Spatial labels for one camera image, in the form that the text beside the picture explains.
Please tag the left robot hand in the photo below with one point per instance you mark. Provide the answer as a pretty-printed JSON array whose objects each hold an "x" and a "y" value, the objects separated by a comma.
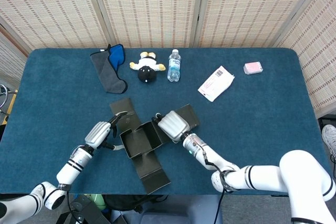
[{"x": 97, "y": 133}]

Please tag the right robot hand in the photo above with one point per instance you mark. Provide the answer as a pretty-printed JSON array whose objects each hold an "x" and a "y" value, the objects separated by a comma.
[{"x": 173, "y": 125}]

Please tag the black foldable cardboard box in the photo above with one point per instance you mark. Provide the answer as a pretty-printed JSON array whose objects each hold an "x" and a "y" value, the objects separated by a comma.
[{"x": 141, "y": 140}]

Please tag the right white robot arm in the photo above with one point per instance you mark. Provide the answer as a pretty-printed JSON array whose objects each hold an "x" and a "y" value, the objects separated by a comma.
[{"x": 262, "y": 179}]

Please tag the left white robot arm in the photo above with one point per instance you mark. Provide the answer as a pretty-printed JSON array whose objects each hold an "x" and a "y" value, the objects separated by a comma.
[{"x": 68, "y": 171}]

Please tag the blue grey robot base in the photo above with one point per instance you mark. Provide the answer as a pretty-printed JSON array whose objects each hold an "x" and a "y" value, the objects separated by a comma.
[{"x": 170, "y": 213}]

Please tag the clear plastic water bottle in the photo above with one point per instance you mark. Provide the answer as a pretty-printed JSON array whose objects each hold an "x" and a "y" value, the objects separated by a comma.
[{"x": 174, "y": 68}]

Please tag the grey and blue towel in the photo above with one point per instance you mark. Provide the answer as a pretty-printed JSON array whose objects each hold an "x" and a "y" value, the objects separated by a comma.
[{"x": 110, "y": 77}]

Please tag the white plastic package pouch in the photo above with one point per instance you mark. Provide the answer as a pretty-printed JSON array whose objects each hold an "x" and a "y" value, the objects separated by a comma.
[{"x": 215, "y": 85}]

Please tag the black white plush toy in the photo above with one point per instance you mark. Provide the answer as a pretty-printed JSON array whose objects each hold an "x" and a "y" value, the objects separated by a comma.
[{"x": 147, "y": 73}]

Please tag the green plastic bottle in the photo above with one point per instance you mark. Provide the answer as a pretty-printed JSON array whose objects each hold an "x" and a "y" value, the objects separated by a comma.
[{"x": 95, "y": 200}]

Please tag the black bag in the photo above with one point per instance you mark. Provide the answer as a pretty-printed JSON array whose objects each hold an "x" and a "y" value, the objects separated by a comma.
[{"x": 126, "y": 203}]

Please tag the blue carpet table mat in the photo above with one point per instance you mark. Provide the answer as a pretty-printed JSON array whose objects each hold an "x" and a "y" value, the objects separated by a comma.
[{"x": 262, "y": 116}]

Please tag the pink tissue pack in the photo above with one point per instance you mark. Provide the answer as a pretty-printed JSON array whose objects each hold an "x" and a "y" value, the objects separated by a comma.
[{"x": 253, "y": 68}]

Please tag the white sneaker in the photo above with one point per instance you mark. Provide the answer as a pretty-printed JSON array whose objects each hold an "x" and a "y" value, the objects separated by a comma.
[{"x": 329, "y": 140}]

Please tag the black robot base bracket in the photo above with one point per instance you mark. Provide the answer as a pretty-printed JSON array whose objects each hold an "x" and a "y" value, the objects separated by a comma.
[{"x": 86, "y": 211}]

